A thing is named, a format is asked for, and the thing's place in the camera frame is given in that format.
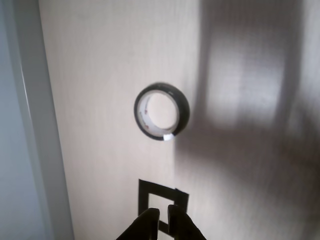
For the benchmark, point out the black tape square outline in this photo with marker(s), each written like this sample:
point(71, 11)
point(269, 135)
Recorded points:
point(155, 189)

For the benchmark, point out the black tape roll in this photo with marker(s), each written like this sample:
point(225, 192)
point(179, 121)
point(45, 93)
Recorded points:
point(185, 108)

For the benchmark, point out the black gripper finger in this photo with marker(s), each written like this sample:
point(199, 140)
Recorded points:
point(144, 225)
point(182, 225)

